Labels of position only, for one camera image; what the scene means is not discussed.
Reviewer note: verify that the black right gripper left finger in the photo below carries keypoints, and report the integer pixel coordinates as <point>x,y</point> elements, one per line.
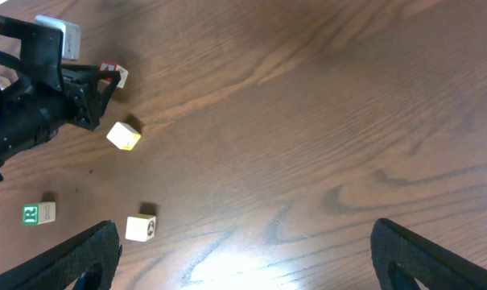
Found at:
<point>88,260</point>

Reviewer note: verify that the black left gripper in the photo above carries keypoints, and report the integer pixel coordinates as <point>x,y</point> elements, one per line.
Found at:
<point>50,91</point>

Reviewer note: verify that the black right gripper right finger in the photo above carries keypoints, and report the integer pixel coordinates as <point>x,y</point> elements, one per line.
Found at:
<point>403,259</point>

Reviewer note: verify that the red letter A block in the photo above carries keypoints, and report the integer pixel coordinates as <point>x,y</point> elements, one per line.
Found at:
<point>113,67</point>

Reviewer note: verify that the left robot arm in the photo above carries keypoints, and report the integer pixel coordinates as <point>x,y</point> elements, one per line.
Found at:
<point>48,93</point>

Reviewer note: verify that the green letter R block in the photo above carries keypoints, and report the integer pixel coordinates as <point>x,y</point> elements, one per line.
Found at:
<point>39,213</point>

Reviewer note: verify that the yellow sided wooden block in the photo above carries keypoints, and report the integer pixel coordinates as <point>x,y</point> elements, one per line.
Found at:
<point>123,136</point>

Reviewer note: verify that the white green sided block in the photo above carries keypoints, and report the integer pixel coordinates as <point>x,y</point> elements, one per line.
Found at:
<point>140,227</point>

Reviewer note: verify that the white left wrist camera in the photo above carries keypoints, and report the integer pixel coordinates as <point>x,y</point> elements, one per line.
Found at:
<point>71,35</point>

